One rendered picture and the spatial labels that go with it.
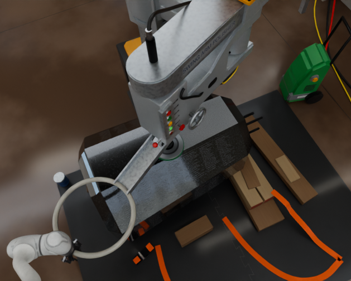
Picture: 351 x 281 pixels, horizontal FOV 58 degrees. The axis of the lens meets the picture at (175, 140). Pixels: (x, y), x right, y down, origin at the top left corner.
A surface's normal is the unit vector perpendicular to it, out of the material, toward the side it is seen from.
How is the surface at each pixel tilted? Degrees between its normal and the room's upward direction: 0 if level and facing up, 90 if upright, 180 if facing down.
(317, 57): 34
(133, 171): 16
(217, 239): 0
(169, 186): 45
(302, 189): 0
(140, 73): 0
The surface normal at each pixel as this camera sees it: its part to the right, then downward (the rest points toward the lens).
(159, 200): 0.29, 0.23
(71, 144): -0.05, -0.45
